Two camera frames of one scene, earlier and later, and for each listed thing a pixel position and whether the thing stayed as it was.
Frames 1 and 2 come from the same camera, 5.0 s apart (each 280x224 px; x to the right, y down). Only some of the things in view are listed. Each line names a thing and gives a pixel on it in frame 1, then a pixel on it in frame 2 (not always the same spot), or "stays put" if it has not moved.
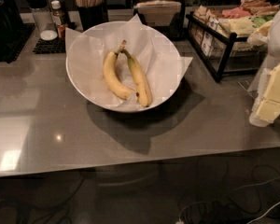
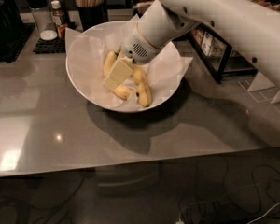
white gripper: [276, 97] -> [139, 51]
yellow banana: [113, 79] stays put
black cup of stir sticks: [91, 5] stays put
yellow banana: [144, 91] stays put
